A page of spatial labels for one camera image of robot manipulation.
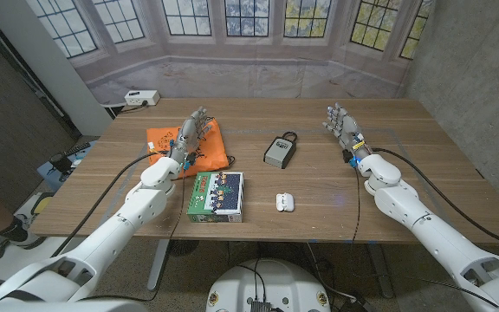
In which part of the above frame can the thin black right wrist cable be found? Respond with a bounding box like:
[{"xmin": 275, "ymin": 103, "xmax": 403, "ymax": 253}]
[{"xmin": 350, "ymin": 166, "xmax": 362, "ymax": 244}]

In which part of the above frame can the grey combination lock box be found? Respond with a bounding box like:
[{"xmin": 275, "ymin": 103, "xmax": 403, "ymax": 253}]
[{"xmin": 262, "ymin": 131, "xmax": 299, "ymax": 170}]

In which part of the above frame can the white power strip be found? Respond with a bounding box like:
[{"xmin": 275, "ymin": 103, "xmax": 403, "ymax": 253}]
[{"xmin": 123, "ymin": 89, "xmax": 161, "ymax": 107}]

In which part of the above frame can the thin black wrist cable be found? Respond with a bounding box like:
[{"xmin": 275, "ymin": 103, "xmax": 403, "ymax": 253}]
[
  {"xmin": 80, "ymin": 164, "xmax": 188, "ymax": 303},
  {"xmin": 350, "ymin": 166, "xmax": 362, "ymax": 244}
]

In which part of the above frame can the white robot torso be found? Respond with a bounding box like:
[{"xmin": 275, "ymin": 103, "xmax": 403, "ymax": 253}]
[{"xmin": 204, "ymin": 258, "xmax": 332, "ymax": 312}]

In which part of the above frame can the black round device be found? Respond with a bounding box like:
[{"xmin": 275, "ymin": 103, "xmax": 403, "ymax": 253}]
[{"xmin": 49, "ymin": 153, "xmax": 74, "ymax": 175}]

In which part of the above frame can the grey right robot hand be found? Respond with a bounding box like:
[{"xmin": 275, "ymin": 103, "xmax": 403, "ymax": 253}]
[{"xmin": 321, "ymin": 102, "xmax": 372, "ymax": 162}]

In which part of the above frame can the grey metal table leg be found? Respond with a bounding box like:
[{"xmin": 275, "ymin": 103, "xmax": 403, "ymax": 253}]
[
  {"xmin": 147, "ymin": 238, "xmax": 171, "ymax": 291},
  {"xmin": 366, "ymin": 243, "xmax": 396, "ymax": 299}
]

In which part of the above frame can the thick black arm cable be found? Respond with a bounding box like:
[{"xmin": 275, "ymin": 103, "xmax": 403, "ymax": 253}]
[
  {"xmin": 49, "ymin": 149, "xmax": 168, "ymax": 259},
  {"xmin": 371, "ymin": 146, "xmax": 499, "ymax": 252}
]

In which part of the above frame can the green printed cardboard box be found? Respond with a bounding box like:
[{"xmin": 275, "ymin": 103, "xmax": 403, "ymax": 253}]
[{"xmin": 186, "ymin": 171, "xmax": 245, "ymax": 224}]

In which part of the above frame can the printed window backdrop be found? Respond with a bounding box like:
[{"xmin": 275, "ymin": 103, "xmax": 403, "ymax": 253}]
[{"xmin": 26, "ymin": 0, "xmax": 435, "ymax": 105}]

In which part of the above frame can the thin black left wrist cable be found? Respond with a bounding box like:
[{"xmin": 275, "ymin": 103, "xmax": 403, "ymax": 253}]
[{"xmin": 80, "ymin": 164, "xmax": 188, "ymax": 303}]

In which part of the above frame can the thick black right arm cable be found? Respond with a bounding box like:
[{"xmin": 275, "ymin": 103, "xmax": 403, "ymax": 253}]
[{"xmin": 371, "ymin": 146, "xmax": 499, "ymax": 252}]

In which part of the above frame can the orange drawstring bag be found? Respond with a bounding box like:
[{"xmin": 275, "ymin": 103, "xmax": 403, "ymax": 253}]
[{"xmin": 146, "ymin": 117, "xmax": 237, "ymax": 179}]

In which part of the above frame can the black round fan base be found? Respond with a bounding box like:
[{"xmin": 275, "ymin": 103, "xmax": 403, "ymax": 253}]
[{"xmin": 166, "ymin": 239, "xmax": 200, "ymax": 257}]

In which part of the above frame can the black torso cable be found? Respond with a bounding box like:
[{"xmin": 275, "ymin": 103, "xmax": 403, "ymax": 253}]
[{"xmin": 237, "ymin": 258, "xmax": 268, "ymax": 304}]

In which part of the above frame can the black power strip cable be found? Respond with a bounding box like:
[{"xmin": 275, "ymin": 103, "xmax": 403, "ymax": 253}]
[{"xmin": 114, "ymin": 100, "xmax": 149, "ymax": 116}]

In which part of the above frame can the white earbud case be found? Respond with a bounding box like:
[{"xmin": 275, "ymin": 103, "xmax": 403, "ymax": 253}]
[{"xmin": 275, "ymin": 192, "xmax": 295, "ymax": 213}]

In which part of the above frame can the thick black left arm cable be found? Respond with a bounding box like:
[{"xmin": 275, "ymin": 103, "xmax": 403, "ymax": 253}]
[{"xmin": 49, "ymin": 149, "xmax": 168, "ymax": 259}]

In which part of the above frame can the yellow black floor object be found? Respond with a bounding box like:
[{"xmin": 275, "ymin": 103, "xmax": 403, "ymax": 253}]
[{"xmin": 30, "ymin": 192, "xmax": 55, "ymax": 217}]

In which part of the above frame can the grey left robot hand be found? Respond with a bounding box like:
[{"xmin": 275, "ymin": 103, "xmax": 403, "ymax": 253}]
[{"xmin": 167, "ymin": 106, "xmax": 214, "ymax": 162}]

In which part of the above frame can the white floor mat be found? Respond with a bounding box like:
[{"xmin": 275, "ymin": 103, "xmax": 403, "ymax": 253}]
[{"xmin": 0, "ymin": 237, "xmax": 77, "ymax": 283}]

